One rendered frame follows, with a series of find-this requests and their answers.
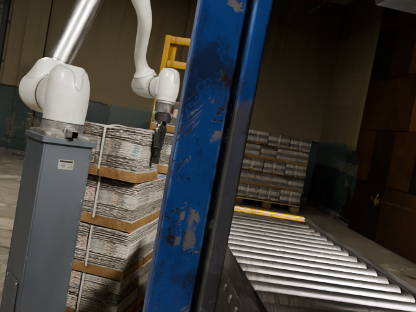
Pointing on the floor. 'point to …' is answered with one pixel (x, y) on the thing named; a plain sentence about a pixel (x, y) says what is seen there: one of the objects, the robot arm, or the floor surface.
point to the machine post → (207, 155)
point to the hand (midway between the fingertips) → (156, 156)
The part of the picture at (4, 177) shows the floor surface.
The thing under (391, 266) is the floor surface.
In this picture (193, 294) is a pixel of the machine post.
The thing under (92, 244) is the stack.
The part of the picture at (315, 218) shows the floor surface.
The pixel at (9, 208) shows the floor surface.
